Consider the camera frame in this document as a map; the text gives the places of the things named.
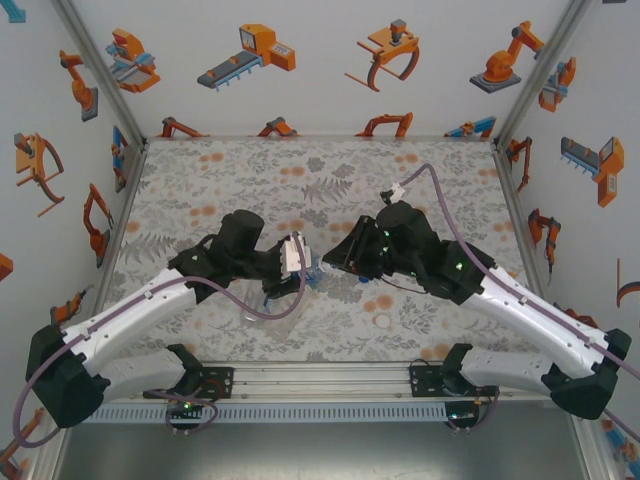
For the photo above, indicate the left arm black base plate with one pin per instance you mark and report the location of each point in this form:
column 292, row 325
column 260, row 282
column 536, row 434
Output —
column 222, row 382

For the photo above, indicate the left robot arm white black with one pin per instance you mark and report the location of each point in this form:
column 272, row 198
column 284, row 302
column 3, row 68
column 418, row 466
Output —
column 130, row 305

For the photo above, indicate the grey metal sheet panel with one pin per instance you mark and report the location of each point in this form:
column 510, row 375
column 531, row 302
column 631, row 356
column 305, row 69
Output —
column 320, row 450

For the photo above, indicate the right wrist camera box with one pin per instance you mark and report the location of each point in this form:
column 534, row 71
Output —
column 395, row 192

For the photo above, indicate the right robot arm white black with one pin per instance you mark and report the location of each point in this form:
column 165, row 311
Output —
column 530, row 310

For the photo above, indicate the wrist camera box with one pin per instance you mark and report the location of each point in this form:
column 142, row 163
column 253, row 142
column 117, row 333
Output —
column 292, row 257
column 395, row 192

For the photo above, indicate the clear bottle blue label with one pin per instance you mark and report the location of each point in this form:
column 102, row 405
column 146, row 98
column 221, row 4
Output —
column 314, row 281

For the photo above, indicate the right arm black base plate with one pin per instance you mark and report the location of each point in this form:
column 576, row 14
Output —
column 422, row 382

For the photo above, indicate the aluminium frame leg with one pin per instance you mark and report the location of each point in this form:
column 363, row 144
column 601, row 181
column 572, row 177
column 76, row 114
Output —
column 597, row 460
column 44, row 460

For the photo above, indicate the thin aluminium rail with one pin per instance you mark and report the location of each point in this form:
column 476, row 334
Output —
column 320, row 137

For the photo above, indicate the floral table cloth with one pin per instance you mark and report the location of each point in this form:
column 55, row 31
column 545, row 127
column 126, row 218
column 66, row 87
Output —
column 320, row 175

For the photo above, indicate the aluminium side rail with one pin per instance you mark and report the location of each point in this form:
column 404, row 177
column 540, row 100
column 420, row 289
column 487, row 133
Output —
column 512, row 200
column 125, row 200

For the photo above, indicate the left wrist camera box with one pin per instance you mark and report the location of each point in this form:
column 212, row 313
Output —
column 292, row 257

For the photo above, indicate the aluminium frame rail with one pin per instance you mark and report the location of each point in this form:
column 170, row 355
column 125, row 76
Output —
column 320, row 380

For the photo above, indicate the clear bottle green label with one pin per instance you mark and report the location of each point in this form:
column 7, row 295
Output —
column 282, row 330

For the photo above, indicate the aluminium frame post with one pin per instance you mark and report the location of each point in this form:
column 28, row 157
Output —
column 541, row 72
column 100, row 70

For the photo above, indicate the controller board green light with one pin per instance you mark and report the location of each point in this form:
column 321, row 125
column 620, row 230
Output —
column 186, row 407
column 462, row 416

